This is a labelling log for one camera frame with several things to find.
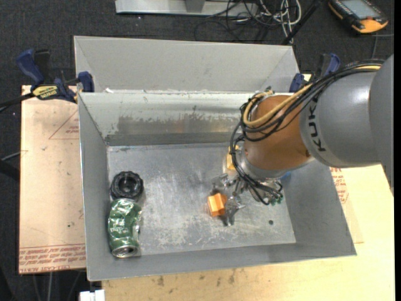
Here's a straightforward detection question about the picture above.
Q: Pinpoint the black ribbed ring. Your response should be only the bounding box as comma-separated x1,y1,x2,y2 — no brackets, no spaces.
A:
110,171,145,202

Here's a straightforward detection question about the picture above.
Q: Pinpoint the grey metal bin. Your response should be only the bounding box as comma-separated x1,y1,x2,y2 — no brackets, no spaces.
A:
73,35,358,282

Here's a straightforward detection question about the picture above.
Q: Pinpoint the brown cardboard board red print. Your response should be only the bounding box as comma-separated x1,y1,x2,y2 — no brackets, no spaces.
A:
18,85,365,275

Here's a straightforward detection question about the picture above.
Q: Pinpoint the orange block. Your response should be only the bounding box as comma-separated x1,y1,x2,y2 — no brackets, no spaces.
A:
207,193,227,218

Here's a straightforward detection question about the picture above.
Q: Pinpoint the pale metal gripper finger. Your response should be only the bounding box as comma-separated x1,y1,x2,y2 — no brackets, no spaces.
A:
211,173,231,189
222,196,247,227

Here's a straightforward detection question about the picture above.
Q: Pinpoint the crushed green can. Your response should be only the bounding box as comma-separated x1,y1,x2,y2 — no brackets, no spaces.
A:
108,198,143,259

